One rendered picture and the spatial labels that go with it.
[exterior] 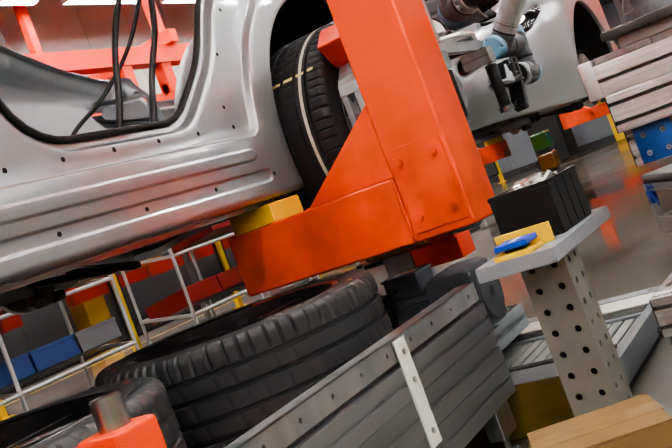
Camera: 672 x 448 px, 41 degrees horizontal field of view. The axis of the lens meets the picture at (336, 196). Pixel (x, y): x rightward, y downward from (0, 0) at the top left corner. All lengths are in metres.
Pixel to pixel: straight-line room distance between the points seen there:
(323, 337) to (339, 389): 0.24
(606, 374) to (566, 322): 0.13
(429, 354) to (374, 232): 0.40
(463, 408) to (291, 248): 0.63
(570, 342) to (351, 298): 0.46
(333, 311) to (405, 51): 0.61
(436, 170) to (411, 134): 0.10
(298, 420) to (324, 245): 0.82
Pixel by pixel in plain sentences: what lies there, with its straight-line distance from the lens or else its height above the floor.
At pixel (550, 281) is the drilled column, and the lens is 1.90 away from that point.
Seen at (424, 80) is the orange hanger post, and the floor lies 0.86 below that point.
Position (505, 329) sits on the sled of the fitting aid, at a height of 0.13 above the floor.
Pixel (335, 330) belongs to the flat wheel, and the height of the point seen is 0.43.
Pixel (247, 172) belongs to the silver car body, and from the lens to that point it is 2.24.
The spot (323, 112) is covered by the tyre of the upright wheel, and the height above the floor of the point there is 0.91.
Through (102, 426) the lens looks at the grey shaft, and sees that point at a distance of 1.13.
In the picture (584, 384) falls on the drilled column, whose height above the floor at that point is 0.14.
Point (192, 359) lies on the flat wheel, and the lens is 1.75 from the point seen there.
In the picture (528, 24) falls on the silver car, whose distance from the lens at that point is 5.22.
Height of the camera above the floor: 0.67
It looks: level
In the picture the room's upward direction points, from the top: 20 degrees counter-clockwise
